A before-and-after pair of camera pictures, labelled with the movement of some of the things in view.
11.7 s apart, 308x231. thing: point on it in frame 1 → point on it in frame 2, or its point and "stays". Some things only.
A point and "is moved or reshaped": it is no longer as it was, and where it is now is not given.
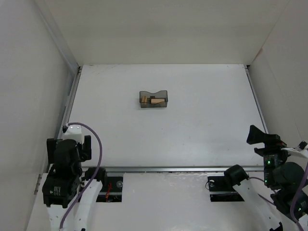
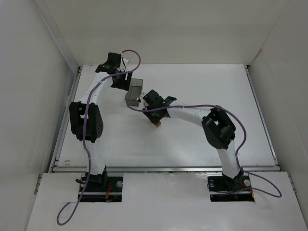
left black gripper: [87, 143] → [121, 82]
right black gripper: [269, 147] → [155, 113]
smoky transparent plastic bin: [160, 95] is moved or reshaped
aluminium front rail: [173, 169] stays
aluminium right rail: [257, 98] stays
